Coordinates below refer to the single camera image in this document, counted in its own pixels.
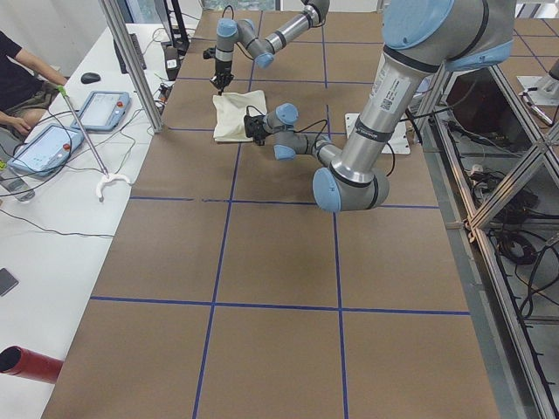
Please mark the blue teach pendant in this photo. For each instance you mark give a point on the blue teach pendant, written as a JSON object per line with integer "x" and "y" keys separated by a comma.
{"x": 47, "y": 152}
{"x": 103, "y": 110}

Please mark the black smartphone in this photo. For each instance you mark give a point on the black smartphone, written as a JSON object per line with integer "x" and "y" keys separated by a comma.
{"x": 7, "y": 282}

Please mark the black computer mouse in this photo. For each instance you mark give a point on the black computer mouse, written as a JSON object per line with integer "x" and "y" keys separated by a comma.
{"x": 89, "y": 78}

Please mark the far blue teach pendant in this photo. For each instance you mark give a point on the far blue teach pendant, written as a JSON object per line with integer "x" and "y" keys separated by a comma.
{"x": 103, "y": 110}

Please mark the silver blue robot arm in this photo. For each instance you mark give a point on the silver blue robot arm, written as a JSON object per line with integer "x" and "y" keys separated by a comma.
{"x": 262, "y": 51}
{"x": 418, "y": 38}

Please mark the white-headed grabber stick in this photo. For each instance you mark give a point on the white-headed grabber stick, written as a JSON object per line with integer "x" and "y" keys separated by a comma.
{"x": 106, "y": 177}

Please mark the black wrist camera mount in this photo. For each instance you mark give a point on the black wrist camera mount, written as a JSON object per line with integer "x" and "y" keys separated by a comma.
{"x": 209, "y": 53}
{"x": 251, "y": 126}

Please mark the near blue teach pendant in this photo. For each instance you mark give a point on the near blue teach pendant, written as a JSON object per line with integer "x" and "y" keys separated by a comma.
{"x": 47, "y": 152}

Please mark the red fire extinguisher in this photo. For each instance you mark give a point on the red fire extinguisher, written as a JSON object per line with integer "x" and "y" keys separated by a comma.
{"x": 24, "y": 363}

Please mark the black monitor on stand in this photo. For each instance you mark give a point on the black monitor on stand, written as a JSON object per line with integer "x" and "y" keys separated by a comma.
{"x": 170, "y": 15}

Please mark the seated person in black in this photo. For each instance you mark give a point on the seated person in black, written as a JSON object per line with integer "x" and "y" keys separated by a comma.
{"x": 28, "y": 87}

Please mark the aluminium frame post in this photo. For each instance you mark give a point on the aluminium frame post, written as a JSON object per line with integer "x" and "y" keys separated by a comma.
{"x": 118, "y": 28}

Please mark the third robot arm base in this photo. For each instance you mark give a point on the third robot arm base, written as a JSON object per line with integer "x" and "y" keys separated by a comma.
{"x": 541, "y": 90}

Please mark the cream long-sleeve cat shirt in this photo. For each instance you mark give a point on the cream long-sleeve cat shirt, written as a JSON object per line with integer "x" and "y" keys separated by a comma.
{"x": 230, "y": 112}

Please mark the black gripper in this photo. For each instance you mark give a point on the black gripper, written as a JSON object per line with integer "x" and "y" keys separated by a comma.
{"x": 223, "y": 68}
{"x": 260, "y": 129}

